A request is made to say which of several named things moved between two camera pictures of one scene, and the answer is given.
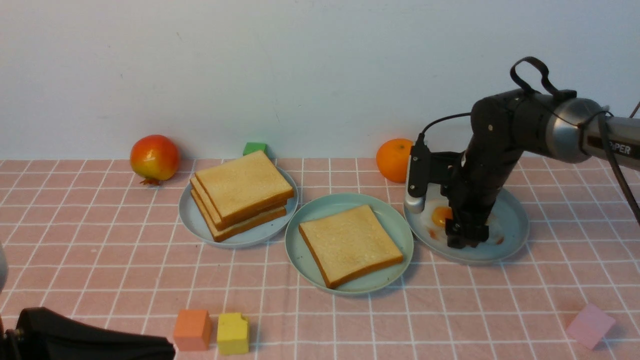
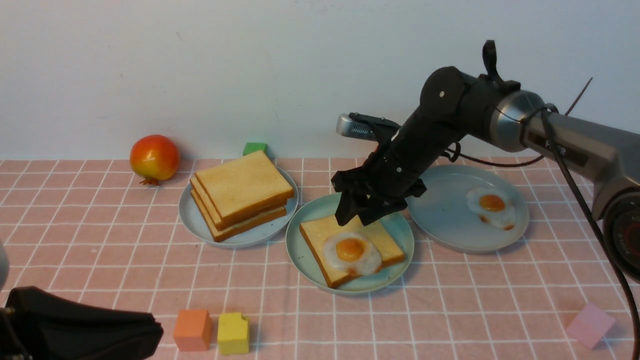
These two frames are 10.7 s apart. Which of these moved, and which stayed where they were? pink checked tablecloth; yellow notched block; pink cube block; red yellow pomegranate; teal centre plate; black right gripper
Moved: black right gripper
Stayed: pink cube block; red yellow pomegranate; yellow notched block; teal centre plate; pink checked tablecloth
